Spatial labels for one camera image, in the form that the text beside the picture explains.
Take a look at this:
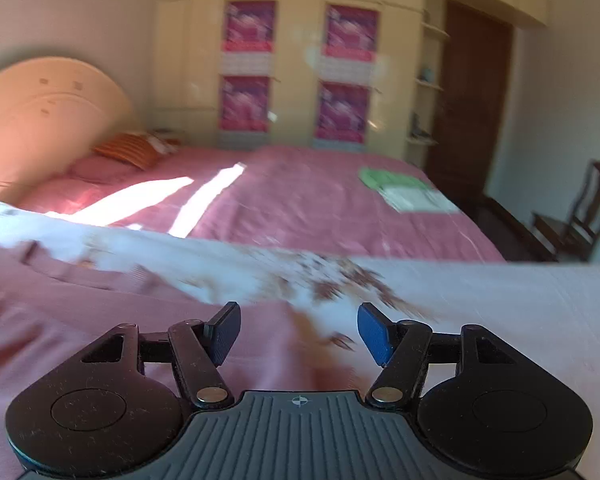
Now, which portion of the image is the brown wooden door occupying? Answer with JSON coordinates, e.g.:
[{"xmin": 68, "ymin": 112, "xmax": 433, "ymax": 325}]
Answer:
[{"xmin": 426, "ymin": 0, "xmax": 514, "ymax": 202}]

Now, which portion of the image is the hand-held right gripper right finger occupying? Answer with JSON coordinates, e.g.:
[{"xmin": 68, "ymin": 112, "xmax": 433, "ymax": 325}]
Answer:
[{"xmin": 357, "ymin": 302, "xmax": 521, "ymax": 409}]

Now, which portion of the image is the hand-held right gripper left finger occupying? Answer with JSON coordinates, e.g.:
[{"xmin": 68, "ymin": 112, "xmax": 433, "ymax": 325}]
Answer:
[{"xmin": 80, "ymin": 302, "xmax": 242, "ymax": 409}]

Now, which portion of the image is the pink sweater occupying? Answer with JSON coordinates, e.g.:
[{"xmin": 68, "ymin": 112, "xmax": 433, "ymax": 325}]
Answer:
[{"xmin": 0, "ymin": 240, "xmax": 373, "ymax": 480}]

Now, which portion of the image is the white printed pillow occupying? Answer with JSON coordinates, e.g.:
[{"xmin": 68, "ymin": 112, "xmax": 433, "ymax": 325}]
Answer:
[{"xmin": 149, "ymin": 131, "xmax": 182, "ymax": 155}]

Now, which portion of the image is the cream wardrobe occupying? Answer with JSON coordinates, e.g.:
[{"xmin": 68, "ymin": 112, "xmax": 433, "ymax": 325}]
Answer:
[{"xmin": 154, "ymin": 0, "xmax": 551, "ymax": 155}]

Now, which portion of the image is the orange striped pillow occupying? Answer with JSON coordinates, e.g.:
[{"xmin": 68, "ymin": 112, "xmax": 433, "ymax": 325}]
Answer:
[{"xmin": 92, "ymin": 132, "xmax": 164, "ymax": 171}]

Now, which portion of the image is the dark shelf ornament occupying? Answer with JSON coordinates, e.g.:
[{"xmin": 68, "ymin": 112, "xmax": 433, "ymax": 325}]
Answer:
[{"xmin": 411, "ymin": 112, "xmax": 432, "ymax": 140}]

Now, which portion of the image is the cream corner shelf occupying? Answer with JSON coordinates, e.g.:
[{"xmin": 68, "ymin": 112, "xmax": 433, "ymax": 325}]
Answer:
[{"xmin": 405, "ymin": 0, "xmax": 452, "ymax": 152}]

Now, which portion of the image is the pink bed cover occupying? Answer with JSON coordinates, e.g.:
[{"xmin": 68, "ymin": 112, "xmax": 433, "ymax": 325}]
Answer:
[{"xmin": 10, "ymin": 145, "xmax": 507, "ymax": 264}]

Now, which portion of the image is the dark wooden chair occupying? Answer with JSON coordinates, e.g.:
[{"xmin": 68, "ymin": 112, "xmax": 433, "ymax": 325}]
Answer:
[{"xmin": 532, "ymin": 160, "xmax": 600, "ymax": 264}]

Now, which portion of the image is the pink wall poster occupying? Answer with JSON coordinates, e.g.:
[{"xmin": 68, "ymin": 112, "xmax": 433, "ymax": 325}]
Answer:
[
  {"xmin": 321, "ymin": 4, "xmax": 380, "ymax": 84},
  {"xmin": 313, "ymin": 81, "xmax": 371, "ymax": 151},
  {"xmin": 218, "ymin": 76, "xmax": 272, "ymax": 146},
  {"xmin": 221, "ymin": 0, "xmax": 277, "ymax": 77}
]

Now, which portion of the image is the cream rounded headboard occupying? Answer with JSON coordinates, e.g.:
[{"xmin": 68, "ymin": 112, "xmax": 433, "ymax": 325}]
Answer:
[{"xmin": 0, "ymin": 57, "xmax": 142, "ymax": 206}]

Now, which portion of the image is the white floral bedsheet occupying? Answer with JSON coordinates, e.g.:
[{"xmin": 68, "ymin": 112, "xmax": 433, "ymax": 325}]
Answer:
[{"xmin": 0, "ymin": 195, "xmax": 600, "ymax": 480}]

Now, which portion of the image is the pink pillow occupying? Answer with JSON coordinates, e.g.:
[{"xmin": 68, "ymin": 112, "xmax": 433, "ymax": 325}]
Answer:
[{"xmin": 69, "ymin": 155, "xmax": 143, "ymax": 187}]

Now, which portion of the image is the dark wooden footboard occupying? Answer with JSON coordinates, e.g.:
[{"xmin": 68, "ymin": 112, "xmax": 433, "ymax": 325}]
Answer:
[{"xmin": 470, "ymin": 194, "xmax": 557, "ymax": 263}]

